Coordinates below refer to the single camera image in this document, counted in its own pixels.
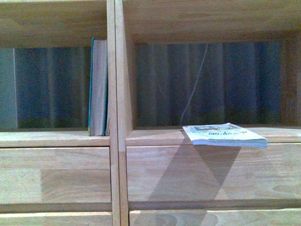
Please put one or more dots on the white paperback red spine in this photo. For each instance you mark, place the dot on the white paperback red spine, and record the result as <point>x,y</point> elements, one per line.
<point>224,135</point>

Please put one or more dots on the teal hardcover comic book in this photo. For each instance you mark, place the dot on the teal hardcover comic book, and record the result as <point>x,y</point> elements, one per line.
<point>98,90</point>

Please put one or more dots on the dark blue curtain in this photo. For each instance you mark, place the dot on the dark blue curtain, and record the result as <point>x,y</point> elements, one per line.
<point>176,84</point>

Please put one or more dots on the wooden bookshelf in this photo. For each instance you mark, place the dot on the wooden bookshelf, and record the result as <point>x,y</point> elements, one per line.
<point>152,177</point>

